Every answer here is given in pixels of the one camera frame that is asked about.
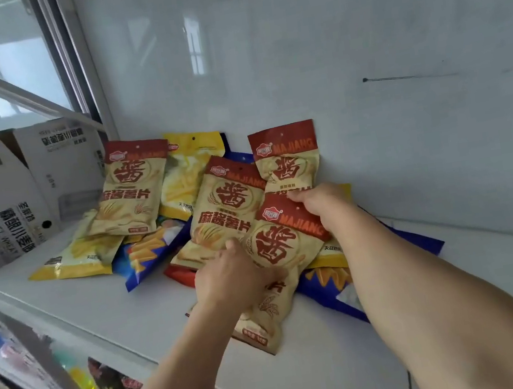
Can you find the person's left hand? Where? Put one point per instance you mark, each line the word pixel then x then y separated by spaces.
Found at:
pixel 231 282

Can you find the person's right hand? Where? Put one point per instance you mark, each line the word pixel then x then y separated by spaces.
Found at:
pixel 333 209

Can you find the person's left thumb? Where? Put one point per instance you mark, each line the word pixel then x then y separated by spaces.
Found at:
pixel 274 275

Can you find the person's right thumb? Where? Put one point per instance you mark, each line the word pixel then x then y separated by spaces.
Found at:
pixel 302 195

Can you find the beige red-top snack packet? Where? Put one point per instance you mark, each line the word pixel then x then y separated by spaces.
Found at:
pixel 287 158
pixel 131 191
pixel 220 207
pixel 282 241

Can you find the person's left forearm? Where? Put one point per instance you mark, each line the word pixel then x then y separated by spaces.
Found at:
pixel 178 376

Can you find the person's right forearm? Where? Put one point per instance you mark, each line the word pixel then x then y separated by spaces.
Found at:
pixel 437 314

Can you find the blue snack packet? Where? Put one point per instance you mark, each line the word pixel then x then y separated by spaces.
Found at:
pixel 328 287
pixel 150 258
pixel 239 156

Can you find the yellow snack packet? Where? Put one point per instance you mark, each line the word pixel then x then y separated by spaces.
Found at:
pixel 186 173
pixel 330 254
pixel 78 257

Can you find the red snack packet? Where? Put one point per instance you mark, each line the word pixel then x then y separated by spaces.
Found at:
pixel 179 275

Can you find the white metal shelf unit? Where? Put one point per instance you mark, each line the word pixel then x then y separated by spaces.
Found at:
pixel 111 314

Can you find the dark printed packet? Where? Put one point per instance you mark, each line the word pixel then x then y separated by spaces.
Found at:
pixel 112 386

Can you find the yellow green packet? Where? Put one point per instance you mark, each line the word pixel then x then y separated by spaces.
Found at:
pixel 79 377

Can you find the window with white frame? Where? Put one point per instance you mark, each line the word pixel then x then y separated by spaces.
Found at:
pixel 1 62

